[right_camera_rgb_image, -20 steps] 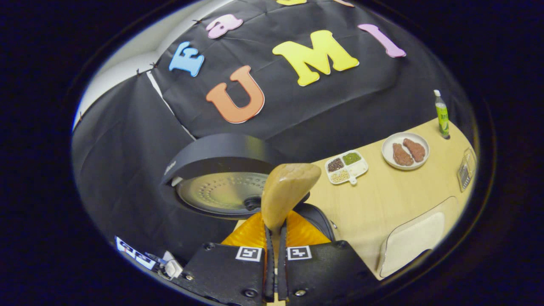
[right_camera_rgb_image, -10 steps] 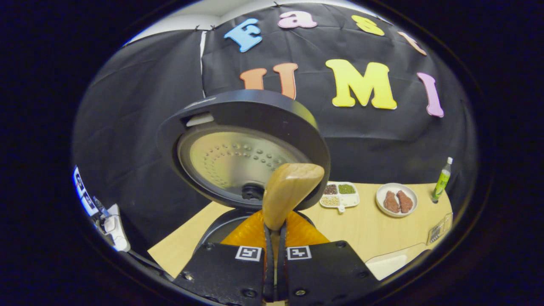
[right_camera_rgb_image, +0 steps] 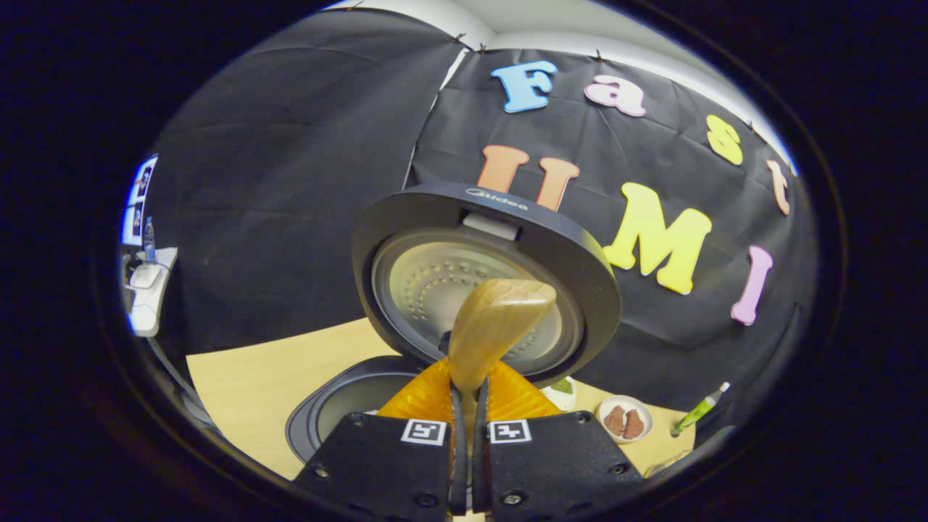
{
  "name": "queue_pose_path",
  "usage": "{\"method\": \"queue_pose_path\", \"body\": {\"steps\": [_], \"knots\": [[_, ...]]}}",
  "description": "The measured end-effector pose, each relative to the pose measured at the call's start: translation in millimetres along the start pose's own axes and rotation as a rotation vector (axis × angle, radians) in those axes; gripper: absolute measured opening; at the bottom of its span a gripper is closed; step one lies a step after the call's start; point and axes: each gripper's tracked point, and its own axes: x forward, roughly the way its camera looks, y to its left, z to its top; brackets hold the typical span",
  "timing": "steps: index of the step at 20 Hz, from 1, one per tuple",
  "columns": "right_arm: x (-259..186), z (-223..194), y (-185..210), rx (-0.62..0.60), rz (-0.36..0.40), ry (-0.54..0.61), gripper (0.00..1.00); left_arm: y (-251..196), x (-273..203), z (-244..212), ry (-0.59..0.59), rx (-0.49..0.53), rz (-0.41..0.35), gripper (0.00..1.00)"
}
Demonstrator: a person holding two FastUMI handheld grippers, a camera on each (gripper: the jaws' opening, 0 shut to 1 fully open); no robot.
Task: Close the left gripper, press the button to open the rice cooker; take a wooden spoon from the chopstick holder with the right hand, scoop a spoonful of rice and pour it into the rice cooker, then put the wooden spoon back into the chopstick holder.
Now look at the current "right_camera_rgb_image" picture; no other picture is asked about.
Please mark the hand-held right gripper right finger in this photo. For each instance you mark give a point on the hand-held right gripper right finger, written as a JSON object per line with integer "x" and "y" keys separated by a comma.
{"x": 480, "y": 467}

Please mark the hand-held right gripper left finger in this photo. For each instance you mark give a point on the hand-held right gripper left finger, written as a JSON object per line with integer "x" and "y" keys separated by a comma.
{"x": 458, "y": 467}

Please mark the wooden spoon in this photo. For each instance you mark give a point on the wooden spoon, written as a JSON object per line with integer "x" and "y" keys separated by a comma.
{"x": 496, "y": 326}

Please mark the black rice cooker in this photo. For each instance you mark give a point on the black rice cooker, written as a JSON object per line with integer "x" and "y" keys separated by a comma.
{"x": 406, "y": 210}

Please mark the white compartment dish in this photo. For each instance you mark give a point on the white compartment dish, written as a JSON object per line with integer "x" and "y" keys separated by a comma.
{"x": 562, "y": 388}

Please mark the brown meat piece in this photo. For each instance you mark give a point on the brown meat piece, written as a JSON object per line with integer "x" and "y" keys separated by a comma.
{"x": 634, "y": 425}
{"x": 615, "y": 420}

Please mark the white round plate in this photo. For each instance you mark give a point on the white round plate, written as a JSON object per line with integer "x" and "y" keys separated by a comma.
{"x": 625, "y": 433}

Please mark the green label plastic bottle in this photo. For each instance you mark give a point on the green label plastic bottle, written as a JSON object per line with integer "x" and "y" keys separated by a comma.
{"x": 696, "y": 413}

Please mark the black backdrop cloth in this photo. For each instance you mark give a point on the black backdrop cloth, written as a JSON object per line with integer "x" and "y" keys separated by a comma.
{"x": 290, "y": 181}

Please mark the white side table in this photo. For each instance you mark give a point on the white side table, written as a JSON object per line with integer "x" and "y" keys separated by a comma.
{"x": 152, "y": 312}

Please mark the small clear bottle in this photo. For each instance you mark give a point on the small clear bottle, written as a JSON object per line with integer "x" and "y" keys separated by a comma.
{"x": 149, "y": 243}

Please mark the wall poster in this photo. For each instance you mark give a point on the wall poster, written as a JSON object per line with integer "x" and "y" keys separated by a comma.
{"x": 139, "y": 203}

